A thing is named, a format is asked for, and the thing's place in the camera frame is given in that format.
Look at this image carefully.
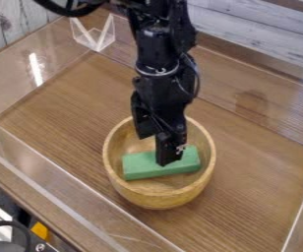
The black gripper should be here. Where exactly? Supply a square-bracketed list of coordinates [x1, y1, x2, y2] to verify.
[130, 66, 197, 166]

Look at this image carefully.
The green rectangular block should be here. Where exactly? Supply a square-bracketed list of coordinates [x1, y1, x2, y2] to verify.
[120, 146, 201, 181]

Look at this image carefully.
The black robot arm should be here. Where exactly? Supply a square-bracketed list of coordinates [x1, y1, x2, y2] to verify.
[33, 0, 199, 166]

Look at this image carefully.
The brown wooden bowl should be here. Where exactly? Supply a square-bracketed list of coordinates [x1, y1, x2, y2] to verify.
[103, 117, 215, 210]

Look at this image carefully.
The clear acrylic tray wall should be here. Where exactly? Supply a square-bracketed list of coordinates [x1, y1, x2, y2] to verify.
[0, 126, 185, 252]

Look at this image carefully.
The clear acrylic corner bracket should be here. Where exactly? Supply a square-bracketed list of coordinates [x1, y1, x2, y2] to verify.
[70, 15, 115, 52]

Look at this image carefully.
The black cable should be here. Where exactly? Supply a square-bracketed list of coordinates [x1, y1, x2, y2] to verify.
[0, 220, 33, 252]

